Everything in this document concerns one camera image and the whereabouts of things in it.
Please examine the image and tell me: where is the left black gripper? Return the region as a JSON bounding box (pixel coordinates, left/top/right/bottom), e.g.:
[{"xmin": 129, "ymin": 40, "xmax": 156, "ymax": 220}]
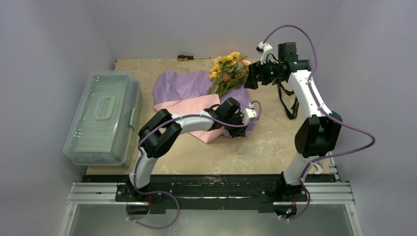
[{"xmin": 223, "ymin": 112, "xmax": 250, "ymax": 138}]

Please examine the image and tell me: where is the flower bouquet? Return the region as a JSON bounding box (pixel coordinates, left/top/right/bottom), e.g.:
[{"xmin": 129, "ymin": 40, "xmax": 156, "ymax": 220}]
[{"xmin": 208, "ymin": 52, "xmax": 251, "ymax": 97}]

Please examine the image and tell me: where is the black printed ribbon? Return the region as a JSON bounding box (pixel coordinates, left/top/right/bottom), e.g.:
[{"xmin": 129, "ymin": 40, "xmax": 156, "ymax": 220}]
[{"xmin": 277, "ymin": 80, "xmax": 300, "ymax": 120}]

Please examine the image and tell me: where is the pink wrapping paper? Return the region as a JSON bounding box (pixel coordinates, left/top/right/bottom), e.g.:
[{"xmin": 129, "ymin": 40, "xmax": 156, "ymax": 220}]
[{"xmin": 152, "ymin": 70, "xmax": 260, "ymax": 145}]

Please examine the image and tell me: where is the clear plastic storage box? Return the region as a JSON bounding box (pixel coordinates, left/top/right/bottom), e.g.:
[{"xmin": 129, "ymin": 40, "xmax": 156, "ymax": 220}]
[{"xmin": 62, "ymin": 70, "xmax": 142, "ymax": 166}]

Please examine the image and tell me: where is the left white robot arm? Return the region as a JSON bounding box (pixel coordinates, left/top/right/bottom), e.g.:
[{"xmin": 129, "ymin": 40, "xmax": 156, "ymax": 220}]
[{"xmin": 127, "ymin": 97, "xmax": 260, "ymax": 201}]

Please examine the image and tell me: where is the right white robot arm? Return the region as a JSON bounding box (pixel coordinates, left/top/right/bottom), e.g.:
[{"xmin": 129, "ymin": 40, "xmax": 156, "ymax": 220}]
[{"xmin": 244, "ymin": 42, "xmax": 342, "ymax": 200}]

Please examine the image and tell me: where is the teal vase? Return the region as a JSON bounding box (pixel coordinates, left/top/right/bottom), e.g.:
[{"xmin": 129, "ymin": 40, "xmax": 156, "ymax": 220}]
[{"xmin": 330, "ymin": 110, "xmax": 343, "ymax": 122}]

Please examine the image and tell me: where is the yellow black screwdriver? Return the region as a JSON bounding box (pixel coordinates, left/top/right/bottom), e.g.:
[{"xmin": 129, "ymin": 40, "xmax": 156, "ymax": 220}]
[{"xmin": 177, "ymin": 55, "xmax": 211, "ymax": 61}]

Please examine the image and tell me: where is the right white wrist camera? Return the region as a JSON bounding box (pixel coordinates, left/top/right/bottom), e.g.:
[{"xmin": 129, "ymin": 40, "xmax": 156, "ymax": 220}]
[{"xmin": 256, "ymin": 42, "xmax": 273, "ymax": 64}]

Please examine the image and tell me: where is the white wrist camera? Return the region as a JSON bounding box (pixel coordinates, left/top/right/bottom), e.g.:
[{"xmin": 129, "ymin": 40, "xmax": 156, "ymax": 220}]
[
  {"xmin": 242, "ymin": 102, "xmax": 261, "ymax": 124},
  {"xmin": 256, "ymin": 42, "xmax": 273, "ymax": 64}
]

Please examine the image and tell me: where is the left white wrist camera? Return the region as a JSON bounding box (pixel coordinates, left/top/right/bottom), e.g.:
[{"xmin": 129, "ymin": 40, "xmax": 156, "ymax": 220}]
[{"xmin": 242, "ymin": 102, "xmax": 261, "ymax": 124}]

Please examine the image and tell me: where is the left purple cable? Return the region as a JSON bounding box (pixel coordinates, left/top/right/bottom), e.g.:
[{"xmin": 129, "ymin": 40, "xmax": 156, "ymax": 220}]
[{"xmin": 125, "ymin": 100, "xmax": 263, "ymax": 228}]

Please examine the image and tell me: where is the purple cable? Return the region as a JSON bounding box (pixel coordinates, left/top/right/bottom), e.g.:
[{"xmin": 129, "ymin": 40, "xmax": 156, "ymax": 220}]
[
  {"xmin": 262, "ymin": 24, "xmax": 376, "ymax": 222},
  {"xmin": 125, "ymin": 100, "xmax": 263, "ymax": 228}
]

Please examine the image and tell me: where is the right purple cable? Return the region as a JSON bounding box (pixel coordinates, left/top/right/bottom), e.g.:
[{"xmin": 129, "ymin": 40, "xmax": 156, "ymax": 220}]
[{"xmin": 262, "ymin": 24, "xmax": 376, "ymax": 222}]

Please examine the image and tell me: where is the orange handled cutter tool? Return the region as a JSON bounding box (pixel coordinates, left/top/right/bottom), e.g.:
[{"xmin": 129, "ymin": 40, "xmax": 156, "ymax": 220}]
[{"xmin": 314, "ymin": 161, "xmax": 324, "ymax": 175}]

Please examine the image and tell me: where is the black aluminium base frame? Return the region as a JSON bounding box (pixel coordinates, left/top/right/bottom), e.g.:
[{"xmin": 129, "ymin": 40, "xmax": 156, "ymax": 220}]
[{"xmin": 68, "ymin": 175, "xmax": 354, "ymax": 217}]

